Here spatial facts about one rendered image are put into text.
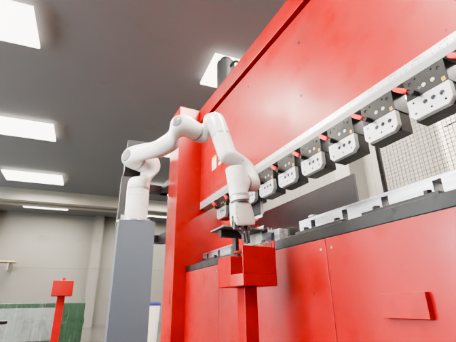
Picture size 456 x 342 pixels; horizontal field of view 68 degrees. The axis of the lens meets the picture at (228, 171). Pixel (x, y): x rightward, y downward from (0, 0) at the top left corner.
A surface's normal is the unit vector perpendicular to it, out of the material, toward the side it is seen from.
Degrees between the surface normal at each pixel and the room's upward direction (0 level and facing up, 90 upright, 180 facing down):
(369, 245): 90
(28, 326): 90
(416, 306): 90
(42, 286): 90
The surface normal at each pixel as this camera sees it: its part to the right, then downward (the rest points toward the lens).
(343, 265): -0.89, -0.15
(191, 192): 0.45, -0.33
